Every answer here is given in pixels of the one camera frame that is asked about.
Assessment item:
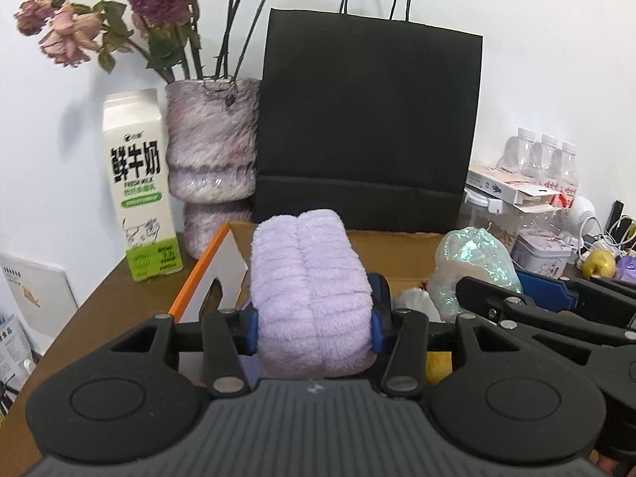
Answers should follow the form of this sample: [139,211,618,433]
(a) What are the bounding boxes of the purple small object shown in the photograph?
[615,253,636,282]

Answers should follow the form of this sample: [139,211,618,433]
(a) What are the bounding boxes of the dried rose bouquet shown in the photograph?
[13,0,319,85]

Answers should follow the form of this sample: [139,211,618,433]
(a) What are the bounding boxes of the clear water bottle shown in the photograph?
[553,141,580,206]
[503,127,538,180]
[529,134,560,186]

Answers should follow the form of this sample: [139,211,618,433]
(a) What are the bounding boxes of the black paper bag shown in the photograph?
[250,0,484,235]

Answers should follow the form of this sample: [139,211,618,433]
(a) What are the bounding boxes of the yellow green apple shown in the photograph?
[582,249,617,280]

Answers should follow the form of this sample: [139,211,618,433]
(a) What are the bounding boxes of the white printed tin box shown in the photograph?
[511,230,573,280]

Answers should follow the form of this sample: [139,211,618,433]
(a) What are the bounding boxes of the stack of papers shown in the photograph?
[0,312,37,411]

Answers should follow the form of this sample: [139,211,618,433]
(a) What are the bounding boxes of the clear container white lid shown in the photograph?
[464,193,524,255]

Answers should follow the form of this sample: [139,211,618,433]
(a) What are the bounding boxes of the white desk calendar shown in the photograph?
[0,252,79,355]

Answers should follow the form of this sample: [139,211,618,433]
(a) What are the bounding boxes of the white round device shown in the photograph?
[568,196,600,240]

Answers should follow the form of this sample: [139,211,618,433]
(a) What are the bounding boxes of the white cables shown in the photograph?
[575,215,636,270]

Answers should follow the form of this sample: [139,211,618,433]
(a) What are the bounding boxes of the white flat carton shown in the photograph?
[466,162,566,215]

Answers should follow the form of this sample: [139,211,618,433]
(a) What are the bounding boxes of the fuzzy purple vase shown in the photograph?
[164,76,262,260]

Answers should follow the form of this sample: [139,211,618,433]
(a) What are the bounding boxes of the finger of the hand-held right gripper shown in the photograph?
[454,275,636,347]
[514,268,636,310]

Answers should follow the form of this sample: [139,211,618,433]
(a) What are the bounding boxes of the iridescent object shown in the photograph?
[426,226,524,322]

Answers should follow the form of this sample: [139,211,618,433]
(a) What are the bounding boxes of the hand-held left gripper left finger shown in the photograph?
[107,309,260,399]

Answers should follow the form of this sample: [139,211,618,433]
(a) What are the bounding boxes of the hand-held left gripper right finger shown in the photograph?
[370,273,506,399]

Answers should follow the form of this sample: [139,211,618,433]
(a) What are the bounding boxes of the cardboard box orange trim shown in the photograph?
[168,221,453,393]

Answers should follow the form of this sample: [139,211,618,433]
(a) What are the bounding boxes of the white green milk carton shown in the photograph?
[101,88,184,283]

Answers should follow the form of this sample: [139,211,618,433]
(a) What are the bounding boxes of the purple fluffy towel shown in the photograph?
[249,208,379,379]

